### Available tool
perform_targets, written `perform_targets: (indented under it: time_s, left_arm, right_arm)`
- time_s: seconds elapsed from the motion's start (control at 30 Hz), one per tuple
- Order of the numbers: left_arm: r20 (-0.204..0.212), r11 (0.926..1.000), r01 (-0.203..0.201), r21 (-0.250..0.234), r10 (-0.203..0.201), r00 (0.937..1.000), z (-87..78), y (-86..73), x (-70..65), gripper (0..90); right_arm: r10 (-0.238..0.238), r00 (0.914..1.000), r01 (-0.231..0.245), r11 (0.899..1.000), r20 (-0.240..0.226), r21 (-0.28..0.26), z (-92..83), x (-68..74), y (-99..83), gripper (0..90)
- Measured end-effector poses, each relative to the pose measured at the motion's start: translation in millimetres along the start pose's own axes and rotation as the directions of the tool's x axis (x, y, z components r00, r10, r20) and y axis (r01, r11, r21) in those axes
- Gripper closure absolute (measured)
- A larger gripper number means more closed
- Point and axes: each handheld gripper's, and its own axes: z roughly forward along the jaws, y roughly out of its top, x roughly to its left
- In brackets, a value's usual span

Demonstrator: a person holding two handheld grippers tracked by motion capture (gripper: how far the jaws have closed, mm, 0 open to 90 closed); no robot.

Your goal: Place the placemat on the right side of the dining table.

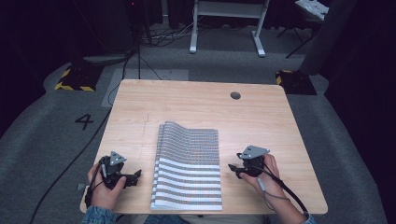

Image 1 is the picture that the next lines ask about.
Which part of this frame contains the thin grey cable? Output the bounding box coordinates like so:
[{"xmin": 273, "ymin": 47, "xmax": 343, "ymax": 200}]
[{"xmin": 256, "ymin": 176, "xmax": 291, "ymax": 213}]

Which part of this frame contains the person's right hand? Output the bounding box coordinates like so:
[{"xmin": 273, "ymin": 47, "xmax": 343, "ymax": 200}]
[{"xmin": 240, "ymin": 154, "xmax": 291, "ymax": 205}]

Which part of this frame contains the black yellow striped stand base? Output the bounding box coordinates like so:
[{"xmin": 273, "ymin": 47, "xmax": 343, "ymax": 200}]
[
  {"xmin": 54, "ymin": 63, "xmax": 105, "ymax": 92},
  {"xmin": 275, "ymin": 69, "xmax": 318, "ymax": 96}
]

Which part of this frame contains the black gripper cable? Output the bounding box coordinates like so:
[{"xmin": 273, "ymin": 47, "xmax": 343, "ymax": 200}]
[
  {"xmin": 84, "ymin": 156, "xmax": 107, "ymax": 207},
  {"xmin": 248, "ymin": 163, "xmax": 310, "ymax": 217}
]

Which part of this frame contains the white desk frame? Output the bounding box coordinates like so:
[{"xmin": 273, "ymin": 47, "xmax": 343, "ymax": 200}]
[{"xmin": 189, "ymin": 0, "xmax": 271, "ymax": 58}]

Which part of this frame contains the striped cloth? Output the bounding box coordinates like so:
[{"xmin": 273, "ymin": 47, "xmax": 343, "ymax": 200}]
[{"xmin": 149, "ymin": 120, "xmax": 224, "ymax": 212}]

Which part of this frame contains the white cloth bundle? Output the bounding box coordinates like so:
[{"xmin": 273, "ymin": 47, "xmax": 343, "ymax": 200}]
[{"xmin": 294, "ymin": 0, "xmax": 330, "ymax": 21}]

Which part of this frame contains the tangle of floor cables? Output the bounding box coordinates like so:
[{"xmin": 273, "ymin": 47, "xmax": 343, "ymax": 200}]
[{"xmin": 139, "ymin": 18, "xmax": 201, "ymax": 49}]

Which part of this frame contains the black folding stand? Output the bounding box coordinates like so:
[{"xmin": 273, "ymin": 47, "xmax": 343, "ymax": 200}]
[{"xmin": 276, "ymin": 12, "xmax": 323, "ymax": 60}]

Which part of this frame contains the black floor cable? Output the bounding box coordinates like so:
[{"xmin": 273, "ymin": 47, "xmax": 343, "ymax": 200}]
[{"xmin": 29, "ymin": 107, "xmax": 114, "ymax": 224}]

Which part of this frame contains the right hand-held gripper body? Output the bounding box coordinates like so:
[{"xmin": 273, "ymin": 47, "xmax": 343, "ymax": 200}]
[{"xmin": 235, "ymin": 145, "xmax": 271, "ymax": 178}]

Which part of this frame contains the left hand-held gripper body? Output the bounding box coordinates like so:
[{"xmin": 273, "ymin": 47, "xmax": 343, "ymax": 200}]
[{"xmin": 98, "ymin": 150, "xmax": 134, "ymax": 189}]

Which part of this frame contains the person's left hand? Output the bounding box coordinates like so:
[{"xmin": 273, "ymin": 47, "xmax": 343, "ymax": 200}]
[{"xmin": 86, "ymin": 162, "xmax": 127, "ymax": 211}]

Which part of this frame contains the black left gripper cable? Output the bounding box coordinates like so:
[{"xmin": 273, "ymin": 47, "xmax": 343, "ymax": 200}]
[{"xmin": 84, "ymin": 156, "xmax": 107, "ymax": 207}]

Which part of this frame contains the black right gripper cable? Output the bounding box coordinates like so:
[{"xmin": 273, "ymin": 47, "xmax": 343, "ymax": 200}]
[{"xmin": 248, "ymin": 163, "xmax": 310, "ymax": 217}]

